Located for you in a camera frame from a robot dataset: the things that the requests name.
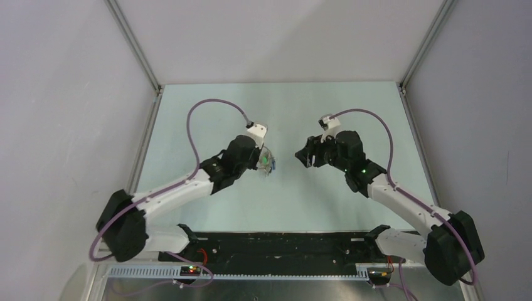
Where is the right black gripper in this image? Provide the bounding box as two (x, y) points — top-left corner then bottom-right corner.
(294, 130), (349, 173)

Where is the keyring with coloured keys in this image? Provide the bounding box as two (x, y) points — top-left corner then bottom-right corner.
(257, 146), (277, 176)

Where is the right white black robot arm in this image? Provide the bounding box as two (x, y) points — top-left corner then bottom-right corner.
(295, 130), (485, 286)

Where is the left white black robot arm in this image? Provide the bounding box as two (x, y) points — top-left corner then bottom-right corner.
(95, 134), (264, 262)

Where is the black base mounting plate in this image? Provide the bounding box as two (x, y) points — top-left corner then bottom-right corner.
(179, 226), (400, 276)

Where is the left controller board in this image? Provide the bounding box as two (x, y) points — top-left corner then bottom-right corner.
(179, 265), (203, 277)

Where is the controller board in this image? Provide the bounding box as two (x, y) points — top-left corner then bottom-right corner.
(179, 265), (203, 277)
(368, 270), (393, 280)

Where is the right controller board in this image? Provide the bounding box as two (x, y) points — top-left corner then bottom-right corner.
(368, 270), (393, 280)

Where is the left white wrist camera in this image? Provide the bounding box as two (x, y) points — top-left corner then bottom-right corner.
(245, 122), (268, 149)

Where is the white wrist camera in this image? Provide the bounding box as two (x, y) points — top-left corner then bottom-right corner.
(245, 122), (268, 149)
(318, 114), (341, 143)

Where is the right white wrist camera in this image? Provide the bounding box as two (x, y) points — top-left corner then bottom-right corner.
(318, 114), (341, 143)

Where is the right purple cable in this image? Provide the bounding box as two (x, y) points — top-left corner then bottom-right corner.
(328, 108), (479, 298)

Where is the purple cable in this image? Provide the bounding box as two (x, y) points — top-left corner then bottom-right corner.
(88, 98), (254, 287)
(328, 108), (479, 298)

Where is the aluminium frame rail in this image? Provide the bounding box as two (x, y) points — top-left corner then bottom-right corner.
(94, 236), (472, 280)

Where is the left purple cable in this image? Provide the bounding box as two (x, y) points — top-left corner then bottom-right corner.
(88, 98), (254, 287)

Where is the left aluminium corner post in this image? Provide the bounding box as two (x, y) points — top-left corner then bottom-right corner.
(104, 0), (162, 95)

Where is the aluminium corner post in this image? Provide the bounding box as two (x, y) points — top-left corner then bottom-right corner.
(104, 0), (162, 95)
(399, 0), (457, 95)

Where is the right aluminium corner post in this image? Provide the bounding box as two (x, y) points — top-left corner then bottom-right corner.
(399, 0), (457, 95)

